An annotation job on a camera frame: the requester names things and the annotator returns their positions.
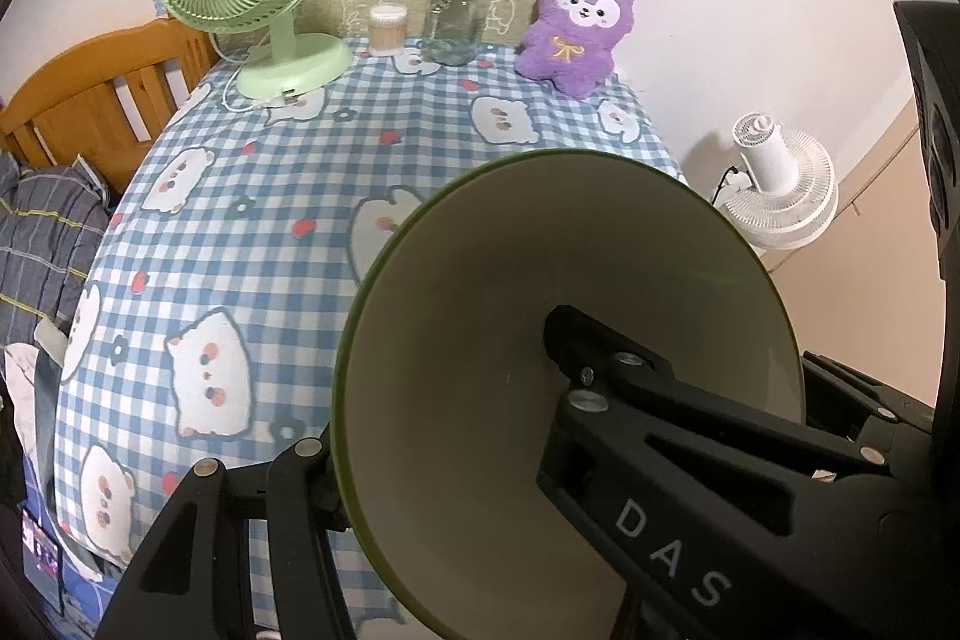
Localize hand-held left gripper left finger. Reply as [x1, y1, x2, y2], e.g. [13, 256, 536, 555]
[97, 419, 355, 640]

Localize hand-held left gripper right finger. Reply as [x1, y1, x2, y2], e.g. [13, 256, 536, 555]
[611, 584, 676, 640]

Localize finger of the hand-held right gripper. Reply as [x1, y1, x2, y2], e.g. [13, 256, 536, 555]
[536, 305, 931, 640]
[802, 351, 938, 461]

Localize large green-rimmed bowl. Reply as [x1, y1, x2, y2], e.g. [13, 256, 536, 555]
[331, 149, 807, 640]

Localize white floor fan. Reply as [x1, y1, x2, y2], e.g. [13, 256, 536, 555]
[712, 111, 839, 251]

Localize blue printed box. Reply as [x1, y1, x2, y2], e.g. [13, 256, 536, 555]
[22, 452, 102, 618]

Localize blue checked tablecloth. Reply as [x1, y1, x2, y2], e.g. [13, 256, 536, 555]
[52, 36, 687, 626]

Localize white cloth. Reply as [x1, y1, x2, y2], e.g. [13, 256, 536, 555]
[0, 317, 72, 461]

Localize grey plaid blanket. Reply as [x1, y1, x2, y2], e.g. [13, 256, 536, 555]
[0, 149, 113, 348]

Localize purple plush toy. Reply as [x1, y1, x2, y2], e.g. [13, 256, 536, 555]
[514, 0, 638, 101]

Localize cotton swab container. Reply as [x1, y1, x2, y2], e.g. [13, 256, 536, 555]
[366, 1, 410, 58]

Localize glass jar with black lid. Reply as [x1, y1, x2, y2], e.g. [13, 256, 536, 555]
[421, 0, 492, 67]

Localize black fan cable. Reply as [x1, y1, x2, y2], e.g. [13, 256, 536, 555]
[709, 164, 743, 206]

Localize white fan cable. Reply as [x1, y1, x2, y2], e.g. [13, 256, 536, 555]
[221, 59, 297, 112]

